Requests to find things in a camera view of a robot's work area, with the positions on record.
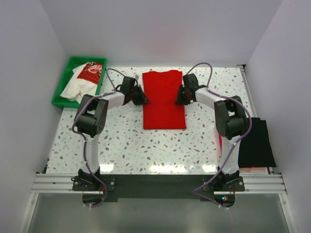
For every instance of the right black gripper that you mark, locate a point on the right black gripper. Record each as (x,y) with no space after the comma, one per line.
(179,100)

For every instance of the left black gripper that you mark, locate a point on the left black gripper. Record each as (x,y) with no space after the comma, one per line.
(142,97)

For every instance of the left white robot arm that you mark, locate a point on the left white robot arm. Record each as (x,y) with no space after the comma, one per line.
(90,121)

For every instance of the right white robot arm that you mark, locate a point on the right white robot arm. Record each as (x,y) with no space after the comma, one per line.
(231,122)

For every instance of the folded magenta t shirt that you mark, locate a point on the folded magenta t shirt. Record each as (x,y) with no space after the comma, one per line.
(220,143)

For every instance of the white t shirt red print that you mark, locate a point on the white t shirt red print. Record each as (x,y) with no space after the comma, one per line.
(84,81)

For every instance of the green plastic bin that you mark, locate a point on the green plastic bin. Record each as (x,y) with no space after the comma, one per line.
(74,62)

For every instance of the folded black t shirt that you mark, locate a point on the folded black t shirt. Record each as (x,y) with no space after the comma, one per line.
(255,149)

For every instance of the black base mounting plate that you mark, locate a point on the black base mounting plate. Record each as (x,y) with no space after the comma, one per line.
(98,188)

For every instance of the aluminium frame rail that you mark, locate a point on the aluminium frame rail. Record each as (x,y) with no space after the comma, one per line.
(247,184)

